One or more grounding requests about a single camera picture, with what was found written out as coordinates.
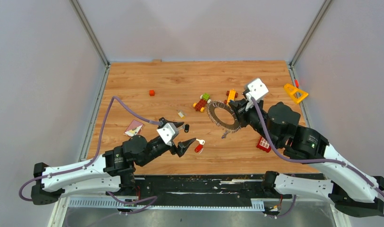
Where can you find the yellow triangular brick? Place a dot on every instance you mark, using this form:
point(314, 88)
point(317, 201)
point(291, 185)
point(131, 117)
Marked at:
point(297, 95)

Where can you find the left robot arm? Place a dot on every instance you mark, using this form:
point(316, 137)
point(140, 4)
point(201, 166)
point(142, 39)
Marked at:
point(111, 172)

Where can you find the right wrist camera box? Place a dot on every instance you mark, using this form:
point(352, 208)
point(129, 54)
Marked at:
point(255, 89)

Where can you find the red playing card deck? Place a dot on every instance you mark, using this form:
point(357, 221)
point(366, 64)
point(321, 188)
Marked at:
point(134, 128)

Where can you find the red key tag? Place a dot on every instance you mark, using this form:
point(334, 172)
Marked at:
point(199, 148)

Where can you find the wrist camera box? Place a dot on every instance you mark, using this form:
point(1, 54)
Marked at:
point(255, 89)
point(168, 133)

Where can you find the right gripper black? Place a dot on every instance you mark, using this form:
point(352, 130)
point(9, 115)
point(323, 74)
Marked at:
point(239, 107)

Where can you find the yellow brown toy brick car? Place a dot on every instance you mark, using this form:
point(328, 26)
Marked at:
point(231, 95)

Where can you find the red window brick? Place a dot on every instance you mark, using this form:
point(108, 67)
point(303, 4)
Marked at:
point(263, 145)

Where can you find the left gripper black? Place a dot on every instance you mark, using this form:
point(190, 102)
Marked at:
point(183, 146)

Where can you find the key with black fob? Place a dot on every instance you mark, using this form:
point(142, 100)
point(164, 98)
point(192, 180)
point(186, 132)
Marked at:
point(185, 128)

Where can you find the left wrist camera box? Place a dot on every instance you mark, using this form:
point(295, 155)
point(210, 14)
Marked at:
point(168, 133)

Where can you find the red yellow toy brick car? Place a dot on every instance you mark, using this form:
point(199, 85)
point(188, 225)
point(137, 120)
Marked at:
point(204, 100)

